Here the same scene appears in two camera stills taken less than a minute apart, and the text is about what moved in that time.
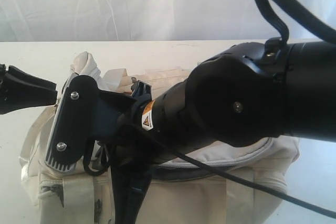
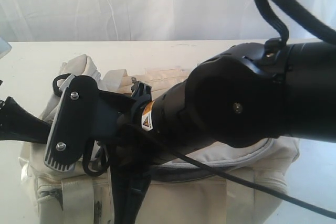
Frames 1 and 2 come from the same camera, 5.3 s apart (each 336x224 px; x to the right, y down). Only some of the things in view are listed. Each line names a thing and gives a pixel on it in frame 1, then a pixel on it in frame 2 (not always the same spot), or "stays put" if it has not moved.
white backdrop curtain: x=143 y=7 stays put
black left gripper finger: x=22 y=86 → x=17 y=123
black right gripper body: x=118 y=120 stays put
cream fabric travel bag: x=177 y=193 stays put
